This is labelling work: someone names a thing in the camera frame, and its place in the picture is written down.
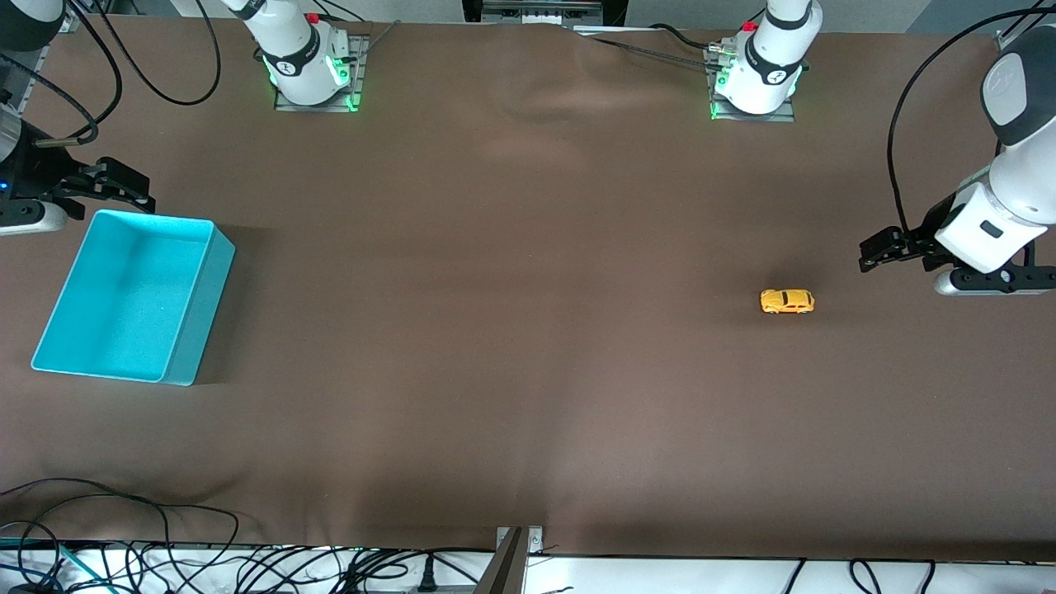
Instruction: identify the yellow toy beetle car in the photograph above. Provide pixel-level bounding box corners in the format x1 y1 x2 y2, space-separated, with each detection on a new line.
759 288 816 316

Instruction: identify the teal plastic bin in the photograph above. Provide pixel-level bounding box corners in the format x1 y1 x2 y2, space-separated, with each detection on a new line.
31 209 237 387

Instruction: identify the brown table cloth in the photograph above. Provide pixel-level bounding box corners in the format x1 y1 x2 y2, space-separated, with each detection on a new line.
0 16 1056 562

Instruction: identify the dark metal profile bar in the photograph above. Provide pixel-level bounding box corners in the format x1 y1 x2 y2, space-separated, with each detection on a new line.
474 528 527 594

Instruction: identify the aluminium table frame rail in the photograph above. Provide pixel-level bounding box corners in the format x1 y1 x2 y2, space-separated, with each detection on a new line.
0 16 79 112

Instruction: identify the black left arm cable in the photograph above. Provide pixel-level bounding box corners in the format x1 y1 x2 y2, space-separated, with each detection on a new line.
887 7 1056 240

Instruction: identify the black gripper cable with plug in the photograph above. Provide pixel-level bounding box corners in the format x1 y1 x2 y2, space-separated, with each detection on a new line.
33 0 125 148

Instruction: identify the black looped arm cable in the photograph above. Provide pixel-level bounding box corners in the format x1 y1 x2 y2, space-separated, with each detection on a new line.
87 0 222 106

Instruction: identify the grey metal arm base plate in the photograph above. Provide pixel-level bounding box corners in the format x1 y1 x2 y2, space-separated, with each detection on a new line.
708 45 797 123
274 35 368 113

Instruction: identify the long black cable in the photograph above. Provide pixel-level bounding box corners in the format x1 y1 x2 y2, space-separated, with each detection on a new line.
0 477 174 578
0 493 242 578

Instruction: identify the black curved base cable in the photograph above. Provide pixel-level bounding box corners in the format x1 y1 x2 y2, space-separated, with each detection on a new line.
648 22 719 49

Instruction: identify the grey base cable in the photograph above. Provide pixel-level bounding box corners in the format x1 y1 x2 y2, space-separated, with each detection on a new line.
334 18 403 67

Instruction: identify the black straight base cable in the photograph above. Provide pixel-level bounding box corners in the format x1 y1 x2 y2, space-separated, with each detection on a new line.
573 29 731 68

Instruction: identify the black hanging cable loop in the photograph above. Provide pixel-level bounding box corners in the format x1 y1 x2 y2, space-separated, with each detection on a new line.
848 559 885 594

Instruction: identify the teal cable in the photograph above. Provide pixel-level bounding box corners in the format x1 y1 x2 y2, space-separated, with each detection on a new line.
0 536 112 594

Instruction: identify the tangled black cable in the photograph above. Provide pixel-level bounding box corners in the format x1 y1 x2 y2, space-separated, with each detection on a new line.
124 540 413 594

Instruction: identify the grey metal bracket plate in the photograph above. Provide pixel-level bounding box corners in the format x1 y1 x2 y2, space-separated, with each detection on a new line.
495 526 545 555

